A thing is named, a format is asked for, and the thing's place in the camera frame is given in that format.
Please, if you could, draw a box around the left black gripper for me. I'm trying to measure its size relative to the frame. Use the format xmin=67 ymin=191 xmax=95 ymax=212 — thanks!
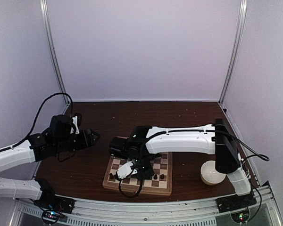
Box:
xmin=55 ymin=128 xmax=100 ymax=153

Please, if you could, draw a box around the wooden chess board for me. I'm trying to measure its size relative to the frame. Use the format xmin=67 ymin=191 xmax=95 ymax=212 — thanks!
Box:
xmin=102 ymin=153 xmax=173 ymax=196

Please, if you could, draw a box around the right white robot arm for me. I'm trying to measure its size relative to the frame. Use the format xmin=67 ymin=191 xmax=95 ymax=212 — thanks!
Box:
xmin=109 ymin=119 xmax=251 ymax=208

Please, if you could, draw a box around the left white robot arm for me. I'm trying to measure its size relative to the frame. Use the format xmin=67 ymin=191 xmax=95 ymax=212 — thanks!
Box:
xmin=0 ymin=114 xmax=100 ymax=209

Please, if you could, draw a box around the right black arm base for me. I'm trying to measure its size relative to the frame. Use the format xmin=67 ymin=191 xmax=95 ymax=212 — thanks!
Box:
xmin=216 ymin=191 xmax=257 ymax=224

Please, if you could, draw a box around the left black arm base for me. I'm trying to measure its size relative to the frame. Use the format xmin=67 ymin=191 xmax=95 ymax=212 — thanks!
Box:
xmin=32 ymin=179 xmax=75 ymax=226

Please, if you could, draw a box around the white bowl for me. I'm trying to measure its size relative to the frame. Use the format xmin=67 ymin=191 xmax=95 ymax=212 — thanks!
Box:
xmin=200 ymin=160 xmax=226 ymax=186

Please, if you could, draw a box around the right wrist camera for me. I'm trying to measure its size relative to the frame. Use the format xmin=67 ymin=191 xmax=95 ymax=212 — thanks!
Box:
xmin=116 ymin=161 xmax=138 ymax=180

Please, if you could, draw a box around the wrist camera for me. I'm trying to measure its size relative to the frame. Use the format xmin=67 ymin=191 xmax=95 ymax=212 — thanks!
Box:
xmin=116 ymin=161 xmax=138 ymax=180
xmin=70 ymin=113 xmax=82 ymax=135

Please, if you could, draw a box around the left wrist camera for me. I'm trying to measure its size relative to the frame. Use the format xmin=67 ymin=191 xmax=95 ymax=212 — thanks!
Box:
xmin=70 ymin=113 xmax=82 ymax=135

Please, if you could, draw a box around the left aluminium frame post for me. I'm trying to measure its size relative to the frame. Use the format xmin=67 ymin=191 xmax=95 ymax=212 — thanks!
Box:
xmin=39 ymin=0 xmax=70 ymax=105

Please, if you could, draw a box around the aluminium frame post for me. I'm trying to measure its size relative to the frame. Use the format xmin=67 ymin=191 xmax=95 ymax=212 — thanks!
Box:
xmin=39 ymin=0 xmax=70 ymax=105
xmin=218 ymin=0 xmax=248 ymax=105

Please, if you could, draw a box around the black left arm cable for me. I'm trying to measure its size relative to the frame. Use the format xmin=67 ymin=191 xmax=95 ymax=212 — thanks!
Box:
xmin=11 ymin=92 xmax=74 ymax=149

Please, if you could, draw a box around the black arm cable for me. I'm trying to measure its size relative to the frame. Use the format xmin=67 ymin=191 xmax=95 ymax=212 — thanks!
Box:
xmin=11 ymin=92 xmax=74 ymax=149
xmin=117 ymin=131 xmax=270 ymax=198

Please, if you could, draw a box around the front aluminium rail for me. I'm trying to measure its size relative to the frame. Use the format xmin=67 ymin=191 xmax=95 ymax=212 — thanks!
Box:
xmin=8 ymin=189 xmax=283 ymax=226

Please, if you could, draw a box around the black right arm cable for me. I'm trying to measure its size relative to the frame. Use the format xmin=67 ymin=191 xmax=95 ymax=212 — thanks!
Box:
xmin=117 ymin=131 xmax=270 ymax=198

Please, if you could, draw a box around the right aluminium frame post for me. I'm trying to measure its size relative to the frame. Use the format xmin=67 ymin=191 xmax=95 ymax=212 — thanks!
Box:
xmin=218 ymin=0 xmax=248 ymax=105

